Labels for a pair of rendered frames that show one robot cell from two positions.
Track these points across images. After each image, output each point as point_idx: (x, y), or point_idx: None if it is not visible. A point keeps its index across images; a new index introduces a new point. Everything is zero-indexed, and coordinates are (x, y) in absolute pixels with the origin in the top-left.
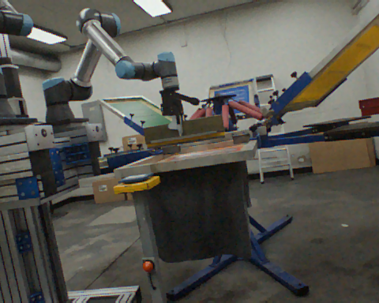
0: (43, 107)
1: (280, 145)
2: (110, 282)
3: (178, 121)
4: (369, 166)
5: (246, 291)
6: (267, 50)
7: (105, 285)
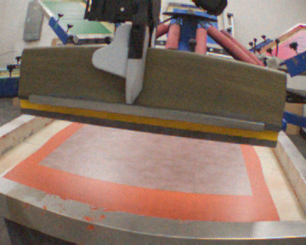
0: None
1: None
2: (2, 226)
3: (135, 46)
4: (294, 133)
5: None
6: None
7: None
